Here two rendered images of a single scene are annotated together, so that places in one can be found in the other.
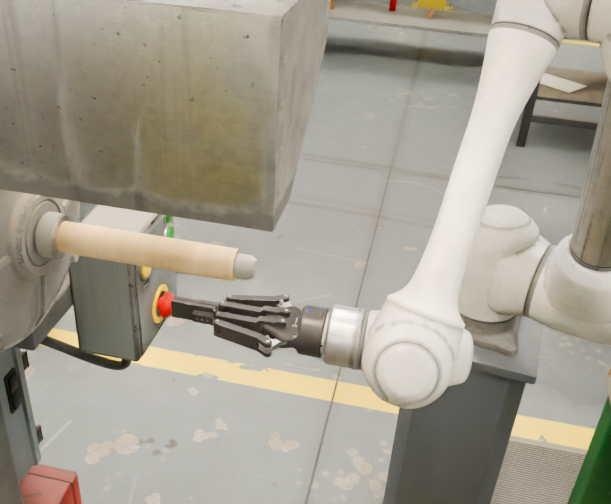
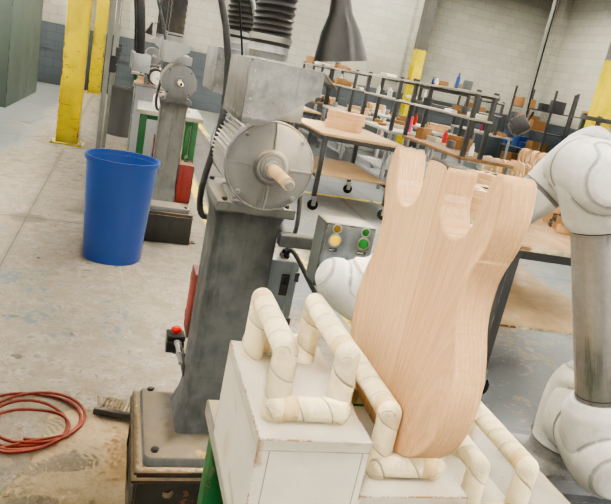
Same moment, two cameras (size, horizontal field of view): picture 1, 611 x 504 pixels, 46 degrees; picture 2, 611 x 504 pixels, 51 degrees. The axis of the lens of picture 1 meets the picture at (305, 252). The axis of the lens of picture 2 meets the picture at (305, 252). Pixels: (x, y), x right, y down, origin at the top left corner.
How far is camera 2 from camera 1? 1.37 m
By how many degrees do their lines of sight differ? 58
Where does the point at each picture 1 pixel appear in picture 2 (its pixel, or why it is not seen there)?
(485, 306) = (541, 426)
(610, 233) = (577, 360)
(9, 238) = (256, 158)
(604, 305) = (571, 431)
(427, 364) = (328, 267)
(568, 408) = not seen: outside the picture
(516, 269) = (559, 398)
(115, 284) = (320, 240)
